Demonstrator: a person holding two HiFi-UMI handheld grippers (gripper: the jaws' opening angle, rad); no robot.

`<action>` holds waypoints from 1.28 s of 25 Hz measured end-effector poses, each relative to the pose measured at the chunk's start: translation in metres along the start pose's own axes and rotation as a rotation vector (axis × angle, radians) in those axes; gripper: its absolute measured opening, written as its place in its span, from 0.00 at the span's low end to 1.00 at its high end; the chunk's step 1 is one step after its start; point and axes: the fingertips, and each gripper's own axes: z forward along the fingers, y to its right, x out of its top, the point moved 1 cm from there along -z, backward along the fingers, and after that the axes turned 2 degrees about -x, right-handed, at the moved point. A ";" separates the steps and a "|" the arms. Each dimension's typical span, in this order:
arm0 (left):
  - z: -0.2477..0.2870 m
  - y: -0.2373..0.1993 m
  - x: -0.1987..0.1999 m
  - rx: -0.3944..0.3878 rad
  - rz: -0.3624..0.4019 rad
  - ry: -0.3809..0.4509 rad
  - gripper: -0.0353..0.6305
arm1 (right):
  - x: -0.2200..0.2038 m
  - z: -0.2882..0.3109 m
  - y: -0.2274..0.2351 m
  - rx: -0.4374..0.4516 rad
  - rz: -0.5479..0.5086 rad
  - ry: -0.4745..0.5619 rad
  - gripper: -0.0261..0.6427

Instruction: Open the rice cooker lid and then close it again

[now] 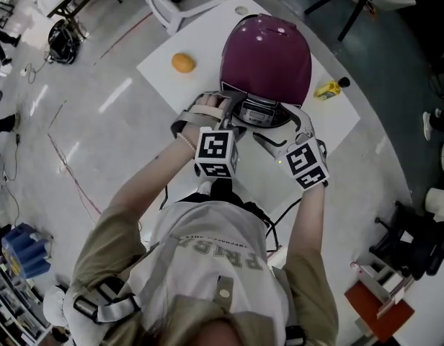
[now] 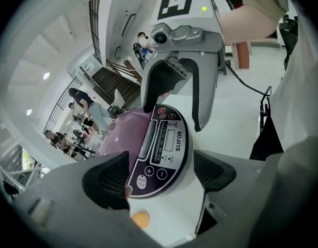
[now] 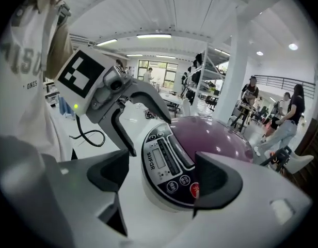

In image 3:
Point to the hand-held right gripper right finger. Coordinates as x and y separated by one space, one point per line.
246 210

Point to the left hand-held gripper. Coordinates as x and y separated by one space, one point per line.
97 94

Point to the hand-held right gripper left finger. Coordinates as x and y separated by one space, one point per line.
71 179

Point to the white rice cooker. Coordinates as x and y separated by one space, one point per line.
161 179

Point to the purple rice cooker lid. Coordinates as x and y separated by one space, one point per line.
213 136

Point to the person's left forearm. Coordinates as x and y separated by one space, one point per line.
62 50

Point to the white work table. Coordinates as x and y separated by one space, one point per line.
172 99

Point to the large framed window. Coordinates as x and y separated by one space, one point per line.
159 72

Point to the black orange tool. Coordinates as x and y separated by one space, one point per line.
277 157

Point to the white chair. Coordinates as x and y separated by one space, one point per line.
301 161

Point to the long ceiling light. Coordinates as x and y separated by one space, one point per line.
153 36
106 42

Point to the white metal shelf rack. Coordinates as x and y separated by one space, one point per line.
206 74

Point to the person's white printed shirt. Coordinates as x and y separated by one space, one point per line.
19 105

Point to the dark wooden door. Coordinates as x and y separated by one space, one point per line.
312 146

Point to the dark metal railing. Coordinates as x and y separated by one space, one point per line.
284 81

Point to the round ceiling light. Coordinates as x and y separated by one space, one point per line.
259 53
293 46

